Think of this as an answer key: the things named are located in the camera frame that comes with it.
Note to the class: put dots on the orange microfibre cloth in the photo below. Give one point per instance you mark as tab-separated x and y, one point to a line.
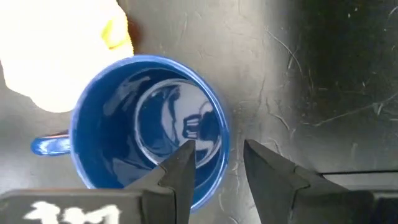
46	46

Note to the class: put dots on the dark blue enamel mug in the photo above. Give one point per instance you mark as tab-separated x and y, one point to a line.
102	140

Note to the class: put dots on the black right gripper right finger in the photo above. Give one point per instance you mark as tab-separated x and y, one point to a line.
280	193

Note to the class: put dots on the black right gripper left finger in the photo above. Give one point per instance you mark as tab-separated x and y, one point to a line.
174	186

